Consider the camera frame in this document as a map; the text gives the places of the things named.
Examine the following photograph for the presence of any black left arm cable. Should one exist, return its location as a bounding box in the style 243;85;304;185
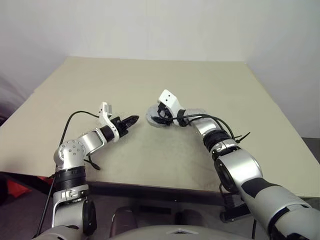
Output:
33;111;101;238

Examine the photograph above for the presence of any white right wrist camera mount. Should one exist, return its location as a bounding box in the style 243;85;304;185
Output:
158;89;186;118

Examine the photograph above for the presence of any dark rounded shape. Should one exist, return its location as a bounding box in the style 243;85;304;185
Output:
111;207;139;236

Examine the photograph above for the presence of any grey robot torso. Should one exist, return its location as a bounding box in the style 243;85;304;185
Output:
109;224;254;240

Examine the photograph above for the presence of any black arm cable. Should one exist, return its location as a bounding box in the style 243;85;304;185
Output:
172;112;242;142
33;111;101;238

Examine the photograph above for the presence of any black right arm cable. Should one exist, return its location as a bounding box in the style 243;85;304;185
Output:
172;112;242;142

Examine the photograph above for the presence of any black zip tie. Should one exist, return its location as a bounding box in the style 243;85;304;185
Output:
234;131;251;145

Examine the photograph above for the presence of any grey round plate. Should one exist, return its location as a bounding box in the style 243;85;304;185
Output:
145;103;206;121

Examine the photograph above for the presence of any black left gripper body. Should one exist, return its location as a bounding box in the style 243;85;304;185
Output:
111;116;131;138

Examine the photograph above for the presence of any black table clamp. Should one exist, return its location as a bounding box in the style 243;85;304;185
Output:
219;192;251;224

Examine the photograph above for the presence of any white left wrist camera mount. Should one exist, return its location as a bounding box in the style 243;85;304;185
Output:
97;101;120;143

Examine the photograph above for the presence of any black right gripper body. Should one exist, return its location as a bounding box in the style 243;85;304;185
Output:
156;103;174;126

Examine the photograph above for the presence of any red object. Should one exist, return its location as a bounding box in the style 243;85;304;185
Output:
6;174;51;199

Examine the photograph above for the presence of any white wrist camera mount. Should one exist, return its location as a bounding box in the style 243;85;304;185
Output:
158;89;186;118
97;101;120;143

